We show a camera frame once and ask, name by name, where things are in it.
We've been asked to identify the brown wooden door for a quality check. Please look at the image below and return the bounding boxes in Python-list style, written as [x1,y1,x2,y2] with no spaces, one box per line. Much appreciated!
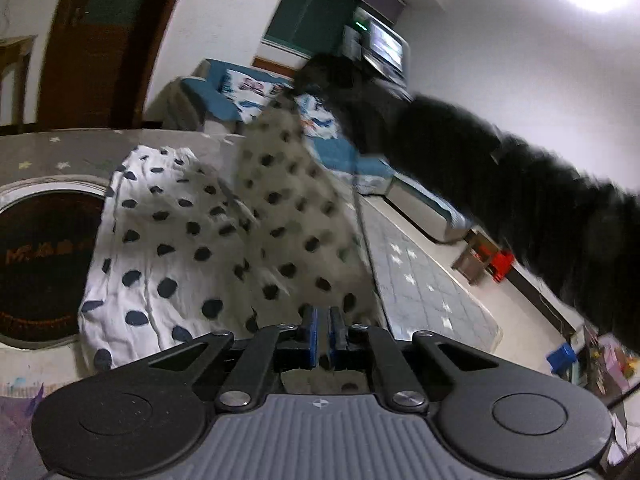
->
[37,0,177,130]

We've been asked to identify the person forearm black sleeve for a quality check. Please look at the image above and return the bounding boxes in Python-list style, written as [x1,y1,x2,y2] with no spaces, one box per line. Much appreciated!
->
[293,53,639,349]

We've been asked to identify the white navy polka dot garment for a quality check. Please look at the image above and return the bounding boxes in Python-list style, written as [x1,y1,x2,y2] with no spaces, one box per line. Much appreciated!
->
[77,90,386,391]

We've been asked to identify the round black induction cooktop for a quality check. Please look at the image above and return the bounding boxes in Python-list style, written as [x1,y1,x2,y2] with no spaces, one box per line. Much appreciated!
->
[0,190,104,349]

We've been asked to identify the blue sofa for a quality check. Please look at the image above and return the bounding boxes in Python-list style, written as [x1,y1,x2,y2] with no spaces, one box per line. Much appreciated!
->
[149,58,473,244]

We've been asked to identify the red plastic stool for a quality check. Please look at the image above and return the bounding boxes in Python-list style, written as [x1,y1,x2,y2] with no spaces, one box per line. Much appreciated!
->
[488,249,515,283]

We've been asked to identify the dark green window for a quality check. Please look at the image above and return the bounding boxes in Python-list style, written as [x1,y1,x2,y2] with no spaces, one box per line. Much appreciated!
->
[262,0,407,61]

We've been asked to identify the wooden side table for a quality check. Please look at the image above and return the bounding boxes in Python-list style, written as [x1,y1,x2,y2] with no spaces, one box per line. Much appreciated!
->
[0,35,36,133]

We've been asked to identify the butterfly print pillow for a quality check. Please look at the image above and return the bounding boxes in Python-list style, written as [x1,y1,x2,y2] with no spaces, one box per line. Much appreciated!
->
[221,70,341,140]

